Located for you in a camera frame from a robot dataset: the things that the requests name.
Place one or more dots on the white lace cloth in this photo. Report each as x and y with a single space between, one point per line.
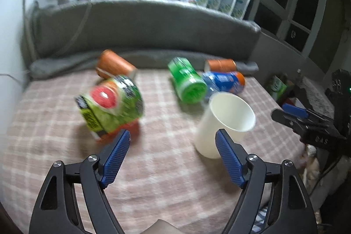
315 97

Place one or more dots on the green instant noodle cup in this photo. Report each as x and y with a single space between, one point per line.
109 106

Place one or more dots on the large orange can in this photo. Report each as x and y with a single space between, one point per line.
115 64

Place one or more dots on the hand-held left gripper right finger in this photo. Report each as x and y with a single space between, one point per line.
229 161

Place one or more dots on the white paper cup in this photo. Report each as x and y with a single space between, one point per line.
219 127

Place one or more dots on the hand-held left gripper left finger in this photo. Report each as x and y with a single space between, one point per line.
116 158

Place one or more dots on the pink plaid blanket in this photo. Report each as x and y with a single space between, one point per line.
164 140

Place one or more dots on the small orange can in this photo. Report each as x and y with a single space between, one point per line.
220 65

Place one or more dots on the blue and orange can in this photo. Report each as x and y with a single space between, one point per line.
226 82

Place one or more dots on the blue striped cloth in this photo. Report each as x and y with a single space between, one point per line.
260 219

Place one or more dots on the grey padded headboard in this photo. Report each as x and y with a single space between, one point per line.
148 27

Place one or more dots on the grey long cushion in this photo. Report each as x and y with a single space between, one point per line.
82 61

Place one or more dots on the green can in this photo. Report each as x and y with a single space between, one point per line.
187 79

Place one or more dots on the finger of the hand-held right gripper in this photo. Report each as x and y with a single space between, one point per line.
294 109
285 118

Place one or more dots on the green packet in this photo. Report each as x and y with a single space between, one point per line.
278 86

